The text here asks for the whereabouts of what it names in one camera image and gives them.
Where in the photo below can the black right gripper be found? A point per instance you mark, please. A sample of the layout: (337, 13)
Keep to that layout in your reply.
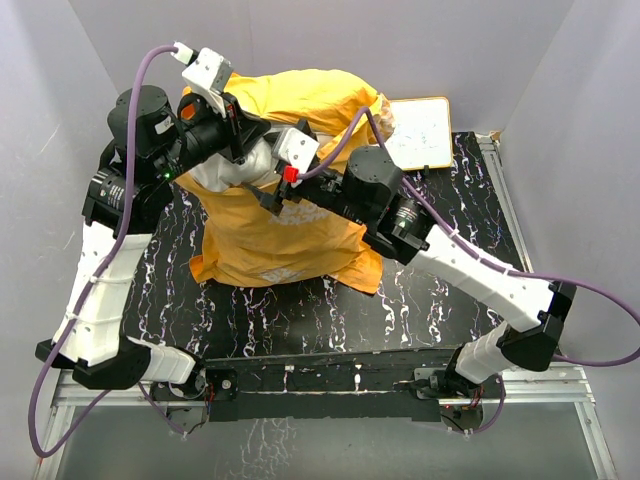
(274, 202)

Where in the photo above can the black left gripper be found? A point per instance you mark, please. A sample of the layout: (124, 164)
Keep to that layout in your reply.
(239, 130)

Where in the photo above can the white pillow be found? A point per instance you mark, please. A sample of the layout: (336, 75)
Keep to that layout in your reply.
(217, 174)

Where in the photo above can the orange pillowcase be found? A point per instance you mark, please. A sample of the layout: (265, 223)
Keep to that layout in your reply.
(244, 245)

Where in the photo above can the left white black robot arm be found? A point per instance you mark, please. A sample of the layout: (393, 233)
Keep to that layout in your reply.
(152, 146)

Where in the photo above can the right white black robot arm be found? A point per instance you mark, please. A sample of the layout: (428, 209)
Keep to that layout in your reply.
(399, 228)

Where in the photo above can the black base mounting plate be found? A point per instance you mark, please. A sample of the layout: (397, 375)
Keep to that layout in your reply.
(411, 383)

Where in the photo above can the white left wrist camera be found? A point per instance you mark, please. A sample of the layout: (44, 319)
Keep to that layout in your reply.
(208, 76)

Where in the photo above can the small whiteboard with gold frame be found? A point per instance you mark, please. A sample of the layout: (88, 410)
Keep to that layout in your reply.
(422, 136)

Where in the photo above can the aluminium frame rail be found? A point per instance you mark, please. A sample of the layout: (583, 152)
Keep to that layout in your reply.
(541, 425)

